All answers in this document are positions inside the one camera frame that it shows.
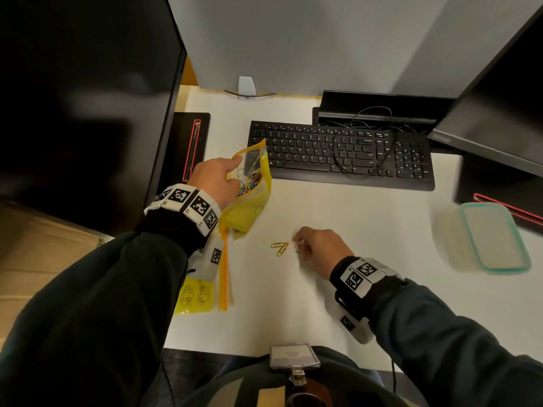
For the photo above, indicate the person's right hand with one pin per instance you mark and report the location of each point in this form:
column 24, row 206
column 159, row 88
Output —
column 324, row 250

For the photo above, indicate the black keyboard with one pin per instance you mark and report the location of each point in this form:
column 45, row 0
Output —
column 297, row 148

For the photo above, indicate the wrist marker band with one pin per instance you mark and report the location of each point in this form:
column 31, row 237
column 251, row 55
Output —
column 365, row 273
column 188, row 203

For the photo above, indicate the grey name badge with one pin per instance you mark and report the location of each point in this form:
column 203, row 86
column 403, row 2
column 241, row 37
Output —
column 295, row 356

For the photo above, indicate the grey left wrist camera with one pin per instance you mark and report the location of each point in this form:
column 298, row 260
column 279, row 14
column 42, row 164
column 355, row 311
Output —
column 208, row 260

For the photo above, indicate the black monitor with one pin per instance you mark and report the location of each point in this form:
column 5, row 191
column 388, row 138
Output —
column 500, row 122
column 85, row 101

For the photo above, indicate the white table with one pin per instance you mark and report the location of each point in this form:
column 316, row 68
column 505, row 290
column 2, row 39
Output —
column 382, row 233

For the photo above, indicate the person's left forearm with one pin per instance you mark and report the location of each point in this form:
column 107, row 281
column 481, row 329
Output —
column 93, row 313

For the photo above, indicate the person's right forearm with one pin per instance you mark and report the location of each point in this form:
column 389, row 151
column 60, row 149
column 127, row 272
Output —
column 445, row 343

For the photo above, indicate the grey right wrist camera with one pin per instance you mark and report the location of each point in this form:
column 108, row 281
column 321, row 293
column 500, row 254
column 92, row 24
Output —
column 352, row 324

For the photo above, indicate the brown cardboard box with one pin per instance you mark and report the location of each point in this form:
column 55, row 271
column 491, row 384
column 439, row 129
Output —
column 29, row 258

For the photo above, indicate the clear container with green-rimmed lid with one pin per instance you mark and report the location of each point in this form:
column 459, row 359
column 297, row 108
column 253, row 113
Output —
column 494, row 237

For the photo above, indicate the white divider bracket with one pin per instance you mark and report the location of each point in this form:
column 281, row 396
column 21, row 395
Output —
column 247, row 85

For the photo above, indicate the person's left hand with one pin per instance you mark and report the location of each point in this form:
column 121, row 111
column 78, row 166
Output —
column 212, row 182

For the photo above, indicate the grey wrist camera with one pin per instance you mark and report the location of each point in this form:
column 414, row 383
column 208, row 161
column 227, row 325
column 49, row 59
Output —
column 208, row 260
column 352, row 324

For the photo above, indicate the left wrist marker band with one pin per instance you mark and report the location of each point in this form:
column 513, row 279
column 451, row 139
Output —
column 188, row 203

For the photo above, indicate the single olive green paper clip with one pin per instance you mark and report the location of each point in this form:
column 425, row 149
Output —
column 281, row 250

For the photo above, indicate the black monitor base red stripe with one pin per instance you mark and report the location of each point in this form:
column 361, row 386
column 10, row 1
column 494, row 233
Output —
column 471, row 182
column 178, row 148

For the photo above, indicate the white desk divider panel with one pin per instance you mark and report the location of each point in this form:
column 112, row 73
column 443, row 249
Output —
column 318, row 38

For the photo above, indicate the right wrist marker band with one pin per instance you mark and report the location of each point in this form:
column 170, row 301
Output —
column 365, row 273

